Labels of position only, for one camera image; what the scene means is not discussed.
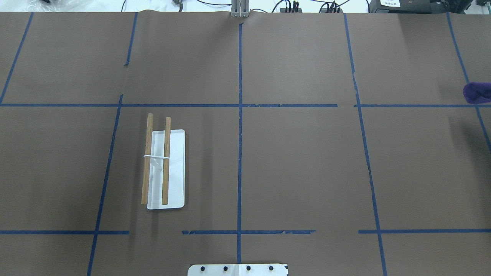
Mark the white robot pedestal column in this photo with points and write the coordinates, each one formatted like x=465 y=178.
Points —
x=260 y=269

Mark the white wooden towel rack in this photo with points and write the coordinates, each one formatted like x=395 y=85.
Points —
x=164 y=165

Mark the black box with label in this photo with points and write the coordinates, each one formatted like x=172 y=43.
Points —
x=419 y=6

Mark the purple towel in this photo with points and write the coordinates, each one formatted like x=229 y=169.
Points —
x=477 y=92

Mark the aluminium frame post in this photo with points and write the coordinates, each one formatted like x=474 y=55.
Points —
x=240 y=8

